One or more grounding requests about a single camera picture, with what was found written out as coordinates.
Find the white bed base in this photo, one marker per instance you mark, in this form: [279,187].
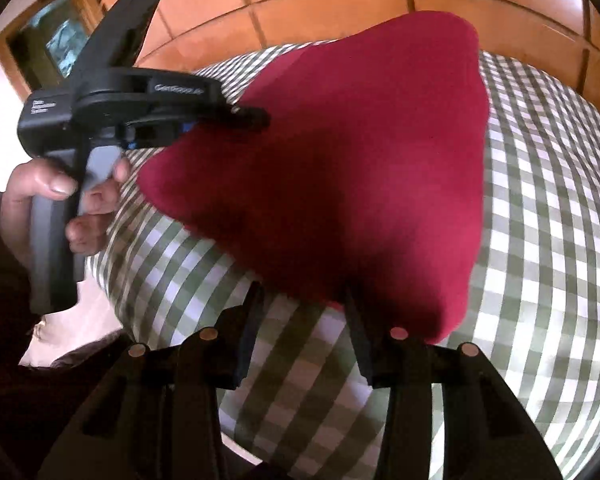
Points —
[65,325]

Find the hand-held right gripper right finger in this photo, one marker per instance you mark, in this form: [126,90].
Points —
[362,352]

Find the person's left hand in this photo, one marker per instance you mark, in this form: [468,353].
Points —
[87,210]

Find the wooden wardrobe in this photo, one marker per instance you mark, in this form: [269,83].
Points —
[330,5]

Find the person's left forearm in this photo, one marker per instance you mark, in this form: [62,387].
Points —
[5,270]

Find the green white checkered bed sheet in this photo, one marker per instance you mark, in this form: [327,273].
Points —
[530,260]

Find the dark red long-sleeve shirt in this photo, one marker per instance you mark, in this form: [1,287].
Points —
[330,160]

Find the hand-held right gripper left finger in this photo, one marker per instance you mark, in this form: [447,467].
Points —
[245,342]

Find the person's dark clothing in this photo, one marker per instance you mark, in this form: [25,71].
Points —
[40,410]

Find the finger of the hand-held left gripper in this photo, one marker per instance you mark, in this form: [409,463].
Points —
[247,116]

